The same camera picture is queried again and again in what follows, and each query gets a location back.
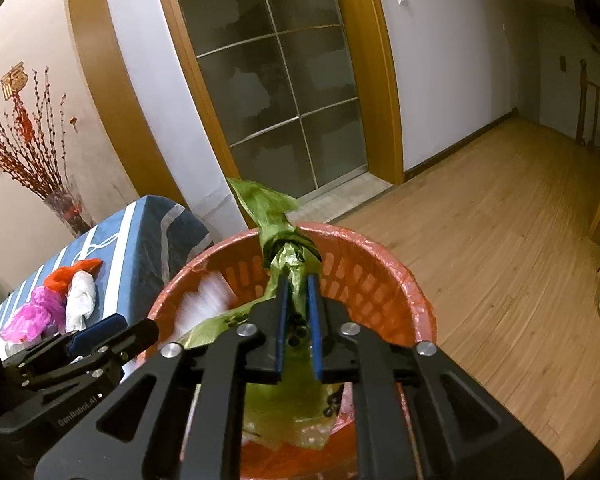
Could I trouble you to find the small red plastic bag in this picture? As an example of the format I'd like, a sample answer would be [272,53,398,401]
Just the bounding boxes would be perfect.
[45,258,103,291]

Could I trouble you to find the green plastic bag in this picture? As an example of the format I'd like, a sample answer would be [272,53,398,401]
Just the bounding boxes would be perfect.
[180,176,351,453]

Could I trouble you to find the glass vase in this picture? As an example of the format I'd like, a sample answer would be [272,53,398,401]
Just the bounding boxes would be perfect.
[42,187,92,236]

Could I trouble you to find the red berry branches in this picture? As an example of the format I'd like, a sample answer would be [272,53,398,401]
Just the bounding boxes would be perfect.
[0,67,81,201]

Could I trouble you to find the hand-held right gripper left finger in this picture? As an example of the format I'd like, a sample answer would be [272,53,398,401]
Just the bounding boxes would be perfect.
[34,276,289,480]

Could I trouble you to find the blue striped tablecloth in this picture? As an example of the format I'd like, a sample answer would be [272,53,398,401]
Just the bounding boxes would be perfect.
[0,195,213,361]

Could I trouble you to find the pink plastic bag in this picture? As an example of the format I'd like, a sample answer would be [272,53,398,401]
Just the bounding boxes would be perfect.
[0,286,68,345]

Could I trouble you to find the wooden door frame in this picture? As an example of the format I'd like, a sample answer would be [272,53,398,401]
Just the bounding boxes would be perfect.
[150,0,406,196]

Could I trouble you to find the wooden baluster railing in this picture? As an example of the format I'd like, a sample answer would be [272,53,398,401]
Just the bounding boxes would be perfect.
[577,59,600,161]

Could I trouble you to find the pink plastic waste basket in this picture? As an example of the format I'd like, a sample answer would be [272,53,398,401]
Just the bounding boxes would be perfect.
[147,222,438,480]

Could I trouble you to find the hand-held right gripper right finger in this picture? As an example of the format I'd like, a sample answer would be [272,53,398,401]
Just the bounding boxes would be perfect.
[307,275,565,480]

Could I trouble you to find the white plastic bag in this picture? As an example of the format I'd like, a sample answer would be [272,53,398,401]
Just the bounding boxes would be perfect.
[65,271,97,333]

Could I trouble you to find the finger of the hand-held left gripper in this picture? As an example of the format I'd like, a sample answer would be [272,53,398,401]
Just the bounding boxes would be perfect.
[1,314,127,386]
[22,320,160,396]

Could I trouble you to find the red gold wall ornament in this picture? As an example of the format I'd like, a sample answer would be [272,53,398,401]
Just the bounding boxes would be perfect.
[0,63,33,143]

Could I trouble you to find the wooden archway frame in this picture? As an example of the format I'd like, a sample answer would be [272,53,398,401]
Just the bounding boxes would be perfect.
[62,0,600,246]

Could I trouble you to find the sliding glass door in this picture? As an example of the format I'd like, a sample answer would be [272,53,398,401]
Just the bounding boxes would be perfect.
[167,0,371,201]

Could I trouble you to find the red plastic bin liner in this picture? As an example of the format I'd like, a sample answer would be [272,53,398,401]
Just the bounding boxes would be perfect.
[147,222,438,480]

